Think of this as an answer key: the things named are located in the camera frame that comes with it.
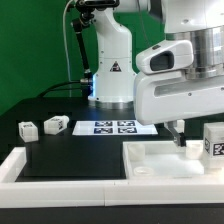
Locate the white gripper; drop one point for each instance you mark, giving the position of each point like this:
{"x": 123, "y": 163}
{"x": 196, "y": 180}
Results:
{"x": 162, "y": 93}

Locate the white square tabletop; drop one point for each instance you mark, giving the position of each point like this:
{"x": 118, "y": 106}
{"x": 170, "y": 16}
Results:
{"x": 144, "y": 160}

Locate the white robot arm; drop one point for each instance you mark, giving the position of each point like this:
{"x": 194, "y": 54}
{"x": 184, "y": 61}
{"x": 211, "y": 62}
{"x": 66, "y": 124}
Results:
{"x": 199, "y": 21}

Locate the white U-shaped obstacle fence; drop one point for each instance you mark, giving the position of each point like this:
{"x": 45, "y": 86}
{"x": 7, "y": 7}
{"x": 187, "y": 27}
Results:
{"x": 15, "y": 194}

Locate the white sheet with AprilTags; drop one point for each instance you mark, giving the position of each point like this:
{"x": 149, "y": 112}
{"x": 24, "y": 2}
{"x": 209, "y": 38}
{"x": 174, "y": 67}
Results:
{"x": 112, "y": 127}

